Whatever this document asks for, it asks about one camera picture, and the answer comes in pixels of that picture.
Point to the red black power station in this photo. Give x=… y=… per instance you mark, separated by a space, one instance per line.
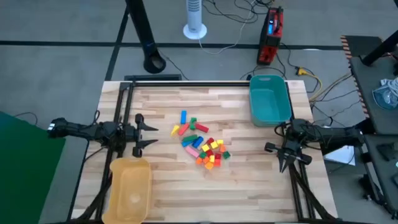
x=270 y=40

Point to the small yellow-orange toy brick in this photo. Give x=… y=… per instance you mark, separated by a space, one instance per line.
x=209 y=165

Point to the dark blue toy brick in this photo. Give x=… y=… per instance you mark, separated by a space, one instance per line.
x=197 y=142

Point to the white tower fan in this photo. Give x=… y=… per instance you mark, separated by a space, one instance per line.
x=194 y=18

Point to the yellow power plug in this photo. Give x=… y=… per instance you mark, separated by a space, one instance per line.
x=301 y=71

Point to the yellow-orange plastic bin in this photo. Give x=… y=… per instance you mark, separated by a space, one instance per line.
x=130 y=193

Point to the small yellow toy brick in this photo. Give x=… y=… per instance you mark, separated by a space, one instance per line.
x=220 y=142
x=214 y=145
x=205 y=147
x=212 y=158

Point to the green floor mat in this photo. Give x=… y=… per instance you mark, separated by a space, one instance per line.
x=25 y=174

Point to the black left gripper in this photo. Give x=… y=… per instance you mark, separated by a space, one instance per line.
x=138 y=137

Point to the black side table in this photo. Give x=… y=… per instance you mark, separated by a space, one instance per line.
x=385 y=186
x=370 y=93

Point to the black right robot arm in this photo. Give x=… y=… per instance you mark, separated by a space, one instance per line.
x=335 y=135

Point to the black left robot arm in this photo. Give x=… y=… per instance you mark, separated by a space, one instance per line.
x=77 y=130

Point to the small orange toy brick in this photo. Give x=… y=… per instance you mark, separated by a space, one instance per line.
x=222 y=148
x=199 y=160
x=217 y=162
x=206 y=159

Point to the small red toy brick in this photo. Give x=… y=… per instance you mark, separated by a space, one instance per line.
x=217 y=156
x=210 y=152
x=210 y=141

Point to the red long block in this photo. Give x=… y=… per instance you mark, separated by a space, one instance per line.
x=202 y=127
x=183 y=129

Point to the clear plastic bag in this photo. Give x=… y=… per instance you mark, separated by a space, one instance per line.
x=387 y=96

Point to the light blue long block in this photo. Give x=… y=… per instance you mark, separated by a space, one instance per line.
x=186 y=144
x=183 y=117

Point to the black tower fan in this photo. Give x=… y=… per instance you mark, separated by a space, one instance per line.
x=143 y=31

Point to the black floor plate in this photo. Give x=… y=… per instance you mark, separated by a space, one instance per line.
x=152 y=77

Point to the black slanted post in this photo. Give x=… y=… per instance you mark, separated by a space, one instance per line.
x=379 y=49

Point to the yellow long block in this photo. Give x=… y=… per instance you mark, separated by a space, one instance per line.
x=175 y=130

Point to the teal plastic bin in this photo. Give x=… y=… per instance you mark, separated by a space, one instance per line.
x=269 y=102

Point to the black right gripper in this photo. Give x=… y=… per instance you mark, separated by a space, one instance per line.
x=292 y=148

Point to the pink long block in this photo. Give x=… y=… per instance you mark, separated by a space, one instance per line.
x=192 y=152

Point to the small green toy brick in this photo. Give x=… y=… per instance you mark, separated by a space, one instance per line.
x=226 y=155
x=202 y=155

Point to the green long block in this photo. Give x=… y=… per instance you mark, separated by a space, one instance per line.
x=193 y=123
x=189 y=138

